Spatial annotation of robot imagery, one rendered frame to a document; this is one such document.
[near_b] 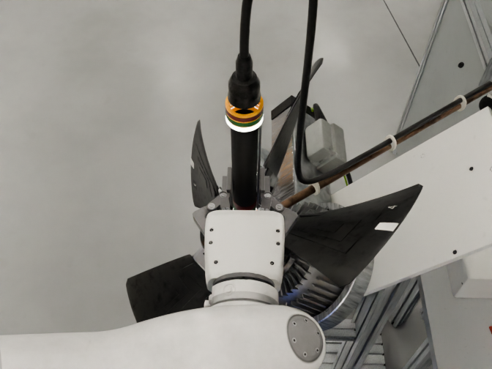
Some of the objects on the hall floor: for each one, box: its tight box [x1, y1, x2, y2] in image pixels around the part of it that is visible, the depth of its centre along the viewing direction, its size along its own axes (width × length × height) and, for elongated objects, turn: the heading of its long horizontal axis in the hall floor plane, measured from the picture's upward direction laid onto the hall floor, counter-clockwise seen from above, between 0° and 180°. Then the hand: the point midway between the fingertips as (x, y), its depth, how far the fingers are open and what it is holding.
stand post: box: [332, 278, 411, 369], centre depth 154 cm, size 4×9×115 cm, turn 179°
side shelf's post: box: [403, 338, 432, 369], centre depth 166 cm, size 4×4×83 cm
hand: (246, 184), depth 73 cm, fingers closed on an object, 4 cm apart
